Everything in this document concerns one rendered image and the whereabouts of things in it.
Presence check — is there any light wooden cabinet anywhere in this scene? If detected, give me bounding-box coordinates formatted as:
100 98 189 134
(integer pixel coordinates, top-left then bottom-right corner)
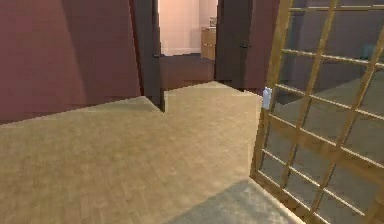
200 27 218 62

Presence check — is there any wooden glass-paned door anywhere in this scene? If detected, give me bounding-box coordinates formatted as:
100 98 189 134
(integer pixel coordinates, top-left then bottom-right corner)
249 0 384 224

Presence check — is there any dark brown room door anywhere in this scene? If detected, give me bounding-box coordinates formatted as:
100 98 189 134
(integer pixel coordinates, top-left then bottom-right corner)
214 0 258 91
133 0 166 113

